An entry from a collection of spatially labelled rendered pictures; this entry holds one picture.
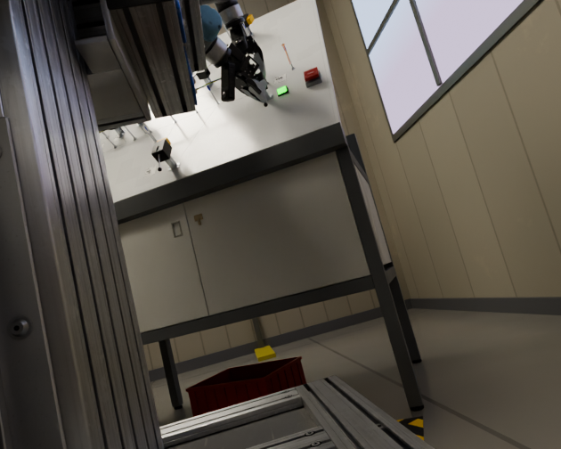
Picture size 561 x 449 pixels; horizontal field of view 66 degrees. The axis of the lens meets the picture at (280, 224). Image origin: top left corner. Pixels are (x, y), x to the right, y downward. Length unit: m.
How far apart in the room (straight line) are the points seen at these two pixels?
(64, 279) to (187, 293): 1.14
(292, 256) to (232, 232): 0.22
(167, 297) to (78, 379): 1.19
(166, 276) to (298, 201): 0.53
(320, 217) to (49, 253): 1.05
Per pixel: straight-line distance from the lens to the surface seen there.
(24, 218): 0.41
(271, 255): 1.40
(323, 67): 1.66
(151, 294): 1.60
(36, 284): 0.40
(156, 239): 1.58
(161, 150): 1.52
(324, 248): 1.35
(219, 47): 1.41
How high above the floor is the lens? 0.43
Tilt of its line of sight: 8 degrees up
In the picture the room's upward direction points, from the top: 15 degrees counter-clockwise
